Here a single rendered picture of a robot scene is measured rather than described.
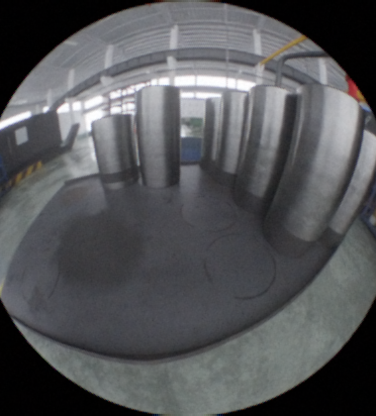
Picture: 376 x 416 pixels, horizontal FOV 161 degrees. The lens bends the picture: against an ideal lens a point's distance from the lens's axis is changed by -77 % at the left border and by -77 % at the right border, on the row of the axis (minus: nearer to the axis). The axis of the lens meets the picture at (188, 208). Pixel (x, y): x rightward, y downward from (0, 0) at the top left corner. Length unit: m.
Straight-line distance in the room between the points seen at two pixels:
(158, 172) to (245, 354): 0.58
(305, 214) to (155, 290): 0.23
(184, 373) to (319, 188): 0.49
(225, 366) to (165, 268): 0.36
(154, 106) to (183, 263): 0.32
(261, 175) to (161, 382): 0.57
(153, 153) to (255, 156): 0.23
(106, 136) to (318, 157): 0.43
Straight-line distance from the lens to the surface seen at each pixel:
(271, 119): 0.27
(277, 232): 0.25
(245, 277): 0.21
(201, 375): 0.46
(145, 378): 0.48
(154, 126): 0.34
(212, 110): 0.48
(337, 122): 0.21
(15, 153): 6.05
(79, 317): 0.23
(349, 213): 0.35
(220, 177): 0.40
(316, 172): 0.20
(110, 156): 0.39
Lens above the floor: 0.43
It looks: 37 degrees down
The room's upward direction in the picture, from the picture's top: 2 degrees clockwise
